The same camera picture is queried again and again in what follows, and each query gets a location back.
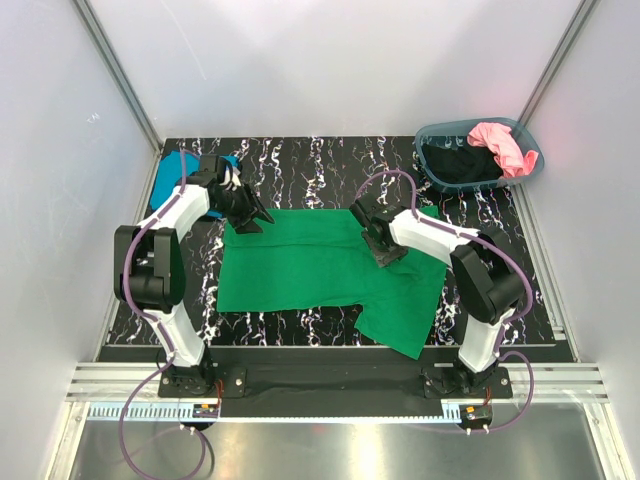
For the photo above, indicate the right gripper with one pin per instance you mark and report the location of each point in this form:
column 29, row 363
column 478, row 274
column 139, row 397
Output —
column 383, row 259

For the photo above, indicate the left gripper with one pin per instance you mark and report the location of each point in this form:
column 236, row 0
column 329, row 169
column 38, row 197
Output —
column 252, row 208

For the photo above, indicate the green t-shirt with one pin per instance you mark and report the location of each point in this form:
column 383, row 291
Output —
column 317, row 258

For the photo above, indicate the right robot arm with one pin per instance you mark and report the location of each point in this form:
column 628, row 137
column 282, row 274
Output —
column 490, row 284

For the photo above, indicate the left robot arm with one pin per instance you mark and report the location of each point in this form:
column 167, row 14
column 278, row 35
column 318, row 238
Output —
column 149, row 273

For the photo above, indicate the folded blue t-shirt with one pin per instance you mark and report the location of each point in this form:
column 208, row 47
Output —
column 169, row 174

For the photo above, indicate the black t-shirt in basket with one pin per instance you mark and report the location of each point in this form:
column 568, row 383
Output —
column 465, row 164

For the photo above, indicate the blue plastic basket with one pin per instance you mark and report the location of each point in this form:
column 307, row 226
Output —
column 454, row 134

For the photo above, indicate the pink t-shirt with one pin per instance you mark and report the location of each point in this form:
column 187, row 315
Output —
column 497, row 138

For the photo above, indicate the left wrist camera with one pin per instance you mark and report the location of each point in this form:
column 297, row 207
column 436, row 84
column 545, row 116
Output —
column 229, row 173

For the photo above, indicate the slotted cable duct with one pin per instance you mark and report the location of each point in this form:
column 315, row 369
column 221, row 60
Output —
column 236, row 410

